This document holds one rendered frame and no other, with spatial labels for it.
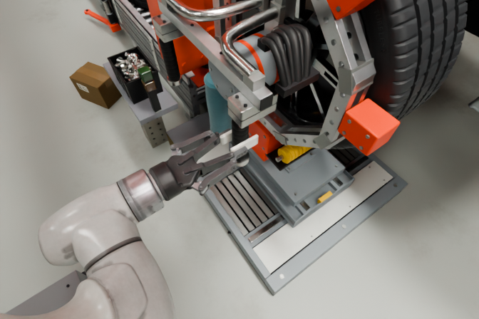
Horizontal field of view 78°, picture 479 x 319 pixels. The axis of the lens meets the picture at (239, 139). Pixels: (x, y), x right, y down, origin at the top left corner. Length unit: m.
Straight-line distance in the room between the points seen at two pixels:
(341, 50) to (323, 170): 0.82
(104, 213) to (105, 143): 1.29
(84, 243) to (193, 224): 0.94
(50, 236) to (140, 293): 0.18
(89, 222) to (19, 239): 1.19
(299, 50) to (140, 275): 0.47
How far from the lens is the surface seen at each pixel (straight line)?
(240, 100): 0.57
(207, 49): 0.65
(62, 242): 0.59
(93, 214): 0.58
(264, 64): 0.75
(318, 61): 0.84
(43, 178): 1.86
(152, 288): 0.55
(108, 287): 0.53
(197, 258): 1.42
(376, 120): 0.69
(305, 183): 1.32
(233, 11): 0.71
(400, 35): 0.66
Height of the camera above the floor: 1.36
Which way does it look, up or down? 53 degrees down
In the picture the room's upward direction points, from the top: straight up
